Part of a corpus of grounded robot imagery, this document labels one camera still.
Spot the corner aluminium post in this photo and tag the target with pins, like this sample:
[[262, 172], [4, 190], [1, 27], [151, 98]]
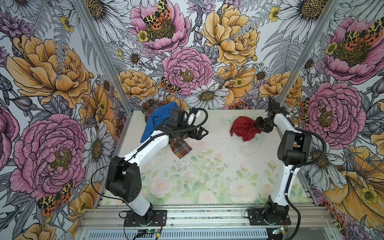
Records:
[[313, 38], [97, 41]]

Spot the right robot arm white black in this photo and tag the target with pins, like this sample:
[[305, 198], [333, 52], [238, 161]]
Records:
[[293, 150]]

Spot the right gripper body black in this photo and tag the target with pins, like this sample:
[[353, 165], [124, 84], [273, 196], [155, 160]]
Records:
[[265, 124]]

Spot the aluminium front rail frame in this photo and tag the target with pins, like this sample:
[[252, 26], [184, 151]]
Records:
[[207, 223]]

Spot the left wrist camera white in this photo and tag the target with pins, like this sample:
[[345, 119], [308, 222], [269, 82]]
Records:
[[191, 117]]

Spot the dark red cloth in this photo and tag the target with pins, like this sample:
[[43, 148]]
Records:
[[245, 128]]

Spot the blue cloth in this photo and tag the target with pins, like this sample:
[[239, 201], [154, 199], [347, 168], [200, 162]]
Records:
[[155, 113]]

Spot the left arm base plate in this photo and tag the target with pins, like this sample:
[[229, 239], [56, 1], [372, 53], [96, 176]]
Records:
[[154, 218]]

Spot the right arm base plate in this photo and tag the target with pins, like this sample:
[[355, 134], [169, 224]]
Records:
[[257, 217]]

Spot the plaid red cloth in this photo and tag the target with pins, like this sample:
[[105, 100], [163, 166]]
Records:
[[179, 147]]

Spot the left corner aluminium post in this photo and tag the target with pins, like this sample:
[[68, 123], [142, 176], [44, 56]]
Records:
[[97, 41]]

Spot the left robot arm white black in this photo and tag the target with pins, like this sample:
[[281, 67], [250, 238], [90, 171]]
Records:
[[124, 173]]

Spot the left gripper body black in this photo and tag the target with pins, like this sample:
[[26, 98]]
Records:
[[187, 132]]

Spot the right corner aluminium post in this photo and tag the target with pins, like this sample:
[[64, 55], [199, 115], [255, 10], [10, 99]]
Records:
[[313, 38]]

